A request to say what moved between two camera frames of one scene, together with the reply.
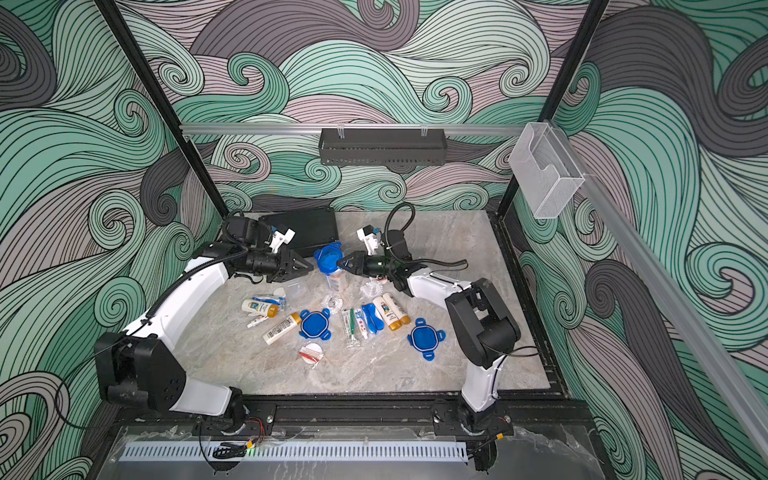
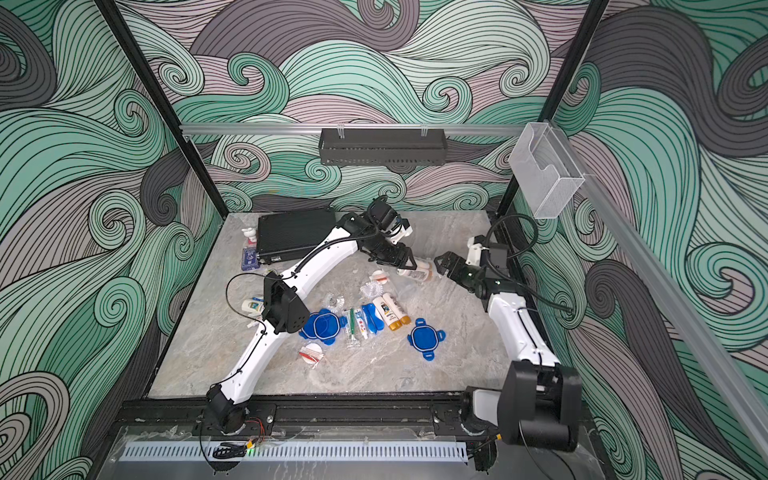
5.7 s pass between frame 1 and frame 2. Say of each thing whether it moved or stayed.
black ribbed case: stayed
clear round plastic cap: stayed
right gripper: moved
